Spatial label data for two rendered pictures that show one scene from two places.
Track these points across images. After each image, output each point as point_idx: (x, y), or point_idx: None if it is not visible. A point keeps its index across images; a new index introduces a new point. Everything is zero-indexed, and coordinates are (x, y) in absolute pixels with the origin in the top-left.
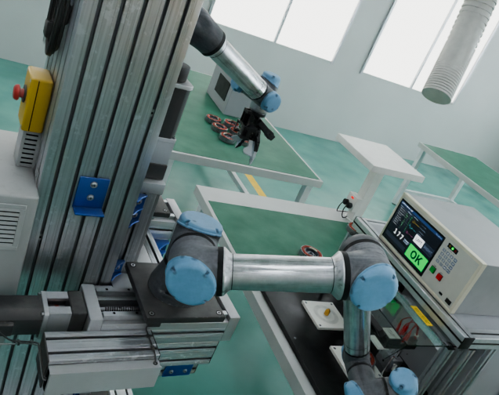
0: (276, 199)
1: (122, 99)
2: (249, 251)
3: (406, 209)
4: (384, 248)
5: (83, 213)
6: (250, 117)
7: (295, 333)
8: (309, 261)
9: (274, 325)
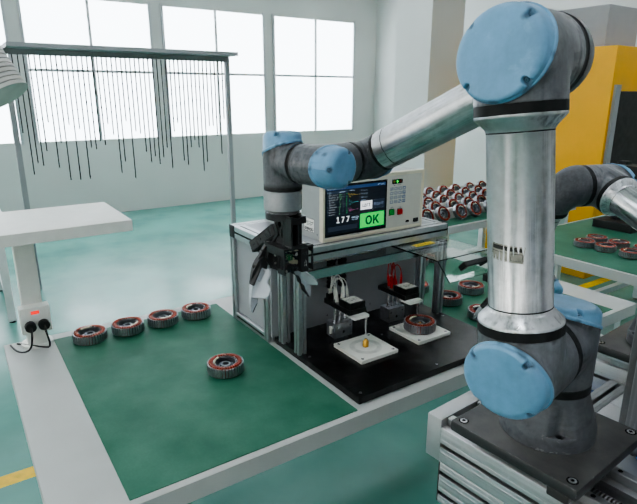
0: (27, 417)
1: None
2: (278, 421)
3: (336, 192)
4: (348, 242)
5: None
6: (301, 226)
7: (428, 364)
8: None
9: (425, 383)
